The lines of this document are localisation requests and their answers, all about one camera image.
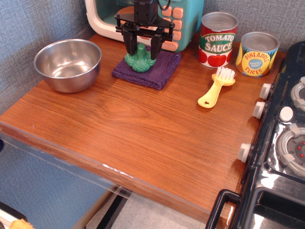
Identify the stainless steel bowl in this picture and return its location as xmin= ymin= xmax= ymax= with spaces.
xmin=33 ymin=39 xmax=102 ymax=94

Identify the toy microwave oven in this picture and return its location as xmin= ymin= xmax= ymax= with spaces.
xmin=85 ymin=0 xmax=204 ymax=52

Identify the black toy stove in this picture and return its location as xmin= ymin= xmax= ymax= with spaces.
xmin=206 ymin=42 xmax=305 ymax=229

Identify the pineapple slices can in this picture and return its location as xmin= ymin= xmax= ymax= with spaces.
xmin=235 ymin=31 xmax=280 ymax=77

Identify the yellow toy brush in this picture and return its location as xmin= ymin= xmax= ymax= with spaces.
xmin=197 ymin=67 xmax=236 ymax=108

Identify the purple folded cloth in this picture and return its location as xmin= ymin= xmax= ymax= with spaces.
xmin=112 ymin=51 xmax=181 ymax=91

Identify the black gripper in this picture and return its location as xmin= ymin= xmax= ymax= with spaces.
xmin=115 ymin=0 xmax=174 ymax=60

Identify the green toy broccoli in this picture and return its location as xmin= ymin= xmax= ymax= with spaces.
xmin=124 ymin=43 xmax=156 ymax=73

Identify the tomato sauce can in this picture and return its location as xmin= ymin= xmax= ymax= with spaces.
xmin=197 ymin=11 xmax=238 ymax=68

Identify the orange black object bottom left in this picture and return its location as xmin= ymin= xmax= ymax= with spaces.
xmin=0 ymin=202 xmax=33 ymax=229

